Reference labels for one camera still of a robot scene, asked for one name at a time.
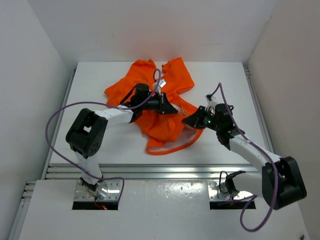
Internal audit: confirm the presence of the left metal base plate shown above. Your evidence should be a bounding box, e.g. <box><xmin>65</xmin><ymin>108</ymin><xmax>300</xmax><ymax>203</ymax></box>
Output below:
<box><xmin>74</xmin><ymin>180</ymin><xmax>123</xmax><ymax>202</ymax></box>

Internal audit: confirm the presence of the aluminium rail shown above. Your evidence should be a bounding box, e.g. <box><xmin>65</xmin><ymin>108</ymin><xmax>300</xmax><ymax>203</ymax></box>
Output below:
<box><xmin>41</xmin><ymin>163</ymin><xmax>258</xmax><ymax>180</ymax></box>

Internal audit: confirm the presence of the orange jacket with pink lining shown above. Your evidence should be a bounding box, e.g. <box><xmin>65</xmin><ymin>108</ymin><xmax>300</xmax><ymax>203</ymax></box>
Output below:
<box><xmin>104</xmin><ymin>57</ymin><xmax>205</xmax><ymax>156</ymax></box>

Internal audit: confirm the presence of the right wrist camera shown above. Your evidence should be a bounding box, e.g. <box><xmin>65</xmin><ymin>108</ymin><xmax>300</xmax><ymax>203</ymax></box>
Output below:
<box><xmin>205</xmin><ymin>94</ymin><xmax>218</xmax><ymax>109</ymax></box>

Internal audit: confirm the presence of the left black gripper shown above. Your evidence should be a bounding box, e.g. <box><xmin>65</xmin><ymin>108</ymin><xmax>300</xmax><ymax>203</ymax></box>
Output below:
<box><xmin>139</xmin><ymin>91</ymin><xmax>177</xmax><ymax>114</ymax></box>

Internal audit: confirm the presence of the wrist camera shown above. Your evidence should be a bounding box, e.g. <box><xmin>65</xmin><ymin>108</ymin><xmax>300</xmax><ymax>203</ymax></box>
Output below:
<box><xmin>205</xmin><ymin>94</ymin><xmax>218</xmax><ymax>109</ymax></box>
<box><xmin>152</xmin><ymin>78</ymin><xmax>166</xmax><ymax>95</ymax></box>

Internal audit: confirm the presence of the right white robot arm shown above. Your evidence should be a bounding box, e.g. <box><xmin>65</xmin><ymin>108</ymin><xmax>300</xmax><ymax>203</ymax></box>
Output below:
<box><xmin>182</xmin><ymin>103</ymin><xmax>307</xmax><ymax>210</ymax></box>

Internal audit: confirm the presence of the white front cover panel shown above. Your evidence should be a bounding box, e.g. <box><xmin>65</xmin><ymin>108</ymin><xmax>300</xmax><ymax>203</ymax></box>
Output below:
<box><xmin>19</xmin><ymin>180</ymin><xmax>309</xmax><ymax>240</ymax></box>

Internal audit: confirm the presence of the metal base plate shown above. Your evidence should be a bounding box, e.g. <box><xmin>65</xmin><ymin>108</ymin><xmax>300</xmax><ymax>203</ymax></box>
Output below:
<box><xmin>207</xmin><ymin>179</ymin><xmax>252</xmax><ymax>202</ymax></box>
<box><xmin>74</xmin><ymin>180</ymin><xmax>123</xmax><ymax>202</ymax></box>

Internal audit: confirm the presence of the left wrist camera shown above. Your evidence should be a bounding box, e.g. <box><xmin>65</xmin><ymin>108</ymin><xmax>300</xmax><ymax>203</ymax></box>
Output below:
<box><xmin>152</xmin><ymin>78</ymin><xmax>166</xmax><ymax>95</ymax></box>

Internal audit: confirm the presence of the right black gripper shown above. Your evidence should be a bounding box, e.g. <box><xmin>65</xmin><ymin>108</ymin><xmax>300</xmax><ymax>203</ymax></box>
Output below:
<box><xmin>182</xmin><ymin>105</ymin><xmax>221</xmax><ymax>132</ymax></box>

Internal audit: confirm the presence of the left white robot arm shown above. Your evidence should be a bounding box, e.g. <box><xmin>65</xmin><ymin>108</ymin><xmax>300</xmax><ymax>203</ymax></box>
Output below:
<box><xmin>65</xmin><ymin>83</ymin><xmax>178</xmax><ymax>193</ymax></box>

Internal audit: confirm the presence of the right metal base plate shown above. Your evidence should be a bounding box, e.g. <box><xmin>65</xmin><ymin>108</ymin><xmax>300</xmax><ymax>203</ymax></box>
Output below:
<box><xmin>207</xmin><ymin>179</ymin><xmax>252</xmax><ymax>202</ymax></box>

